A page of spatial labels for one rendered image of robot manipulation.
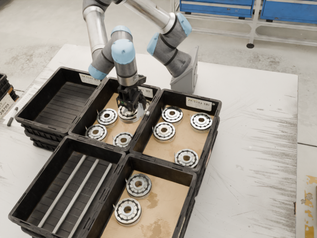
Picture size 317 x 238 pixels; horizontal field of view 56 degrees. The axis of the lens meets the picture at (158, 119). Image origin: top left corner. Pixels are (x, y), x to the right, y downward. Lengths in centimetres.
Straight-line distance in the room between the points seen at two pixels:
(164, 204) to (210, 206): 23
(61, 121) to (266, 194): 103
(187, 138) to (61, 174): 58
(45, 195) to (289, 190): 105
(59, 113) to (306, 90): 215
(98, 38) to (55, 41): 253
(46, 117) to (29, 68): 190
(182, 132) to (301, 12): 205
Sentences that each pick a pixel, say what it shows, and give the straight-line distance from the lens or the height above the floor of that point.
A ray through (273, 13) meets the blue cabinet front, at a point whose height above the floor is 39.
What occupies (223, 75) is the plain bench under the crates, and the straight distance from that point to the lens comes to 187.
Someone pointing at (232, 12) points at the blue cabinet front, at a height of 36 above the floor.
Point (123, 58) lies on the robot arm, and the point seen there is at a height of 134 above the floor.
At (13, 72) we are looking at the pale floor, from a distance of 350.
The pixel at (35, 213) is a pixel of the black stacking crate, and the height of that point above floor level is 83.
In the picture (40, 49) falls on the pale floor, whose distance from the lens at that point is 368.
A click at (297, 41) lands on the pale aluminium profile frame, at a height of 13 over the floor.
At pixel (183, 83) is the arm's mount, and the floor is 80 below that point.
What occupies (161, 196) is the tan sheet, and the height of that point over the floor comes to 83.
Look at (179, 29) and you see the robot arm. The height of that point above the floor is 109.
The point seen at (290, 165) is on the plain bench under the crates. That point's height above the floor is 70.
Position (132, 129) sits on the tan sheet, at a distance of 142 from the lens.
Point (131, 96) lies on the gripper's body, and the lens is 111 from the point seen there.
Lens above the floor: 192
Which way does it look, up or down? 49 degrees down
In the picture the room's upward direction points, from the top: 6 degrees counter-clockwise
